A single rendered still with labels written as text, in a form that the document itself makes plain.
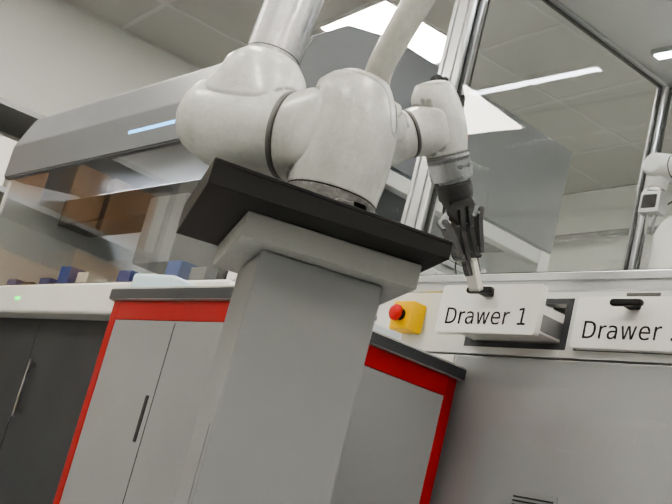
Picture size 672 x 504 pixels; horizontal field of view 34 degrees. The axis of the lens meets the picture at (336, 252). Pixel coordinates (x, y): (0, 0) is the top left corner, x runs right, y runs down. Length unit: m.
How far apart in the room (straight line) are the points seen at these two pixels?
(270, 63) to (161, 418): 0.81
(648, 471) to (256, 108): 0.98
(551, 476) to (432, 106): 0.78
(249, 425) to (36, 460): 2.13
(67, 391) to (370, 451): 1.55
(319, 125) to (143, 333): 0.87
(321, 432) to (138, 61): 5.19
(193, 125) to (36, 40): 4.62
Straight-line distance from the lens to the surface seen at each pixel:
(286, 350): 1.66
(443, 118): 2.27
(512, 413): 2.40
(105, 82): 6.60
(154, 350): 2.42
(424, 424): 2.43
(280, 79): 1.89
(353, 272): 1.67
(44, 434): 3.72
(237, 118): 1.86
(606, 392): 2.27
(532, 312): 2.30
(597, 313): 2.31
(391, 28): 2.19
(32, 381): 3.92
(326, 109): 1.79
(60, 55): 6.53
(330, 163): 1.75
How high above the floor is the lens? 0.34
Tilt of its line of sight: 14 degrees up
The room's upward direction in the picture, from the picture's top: 15 degrees clockwise
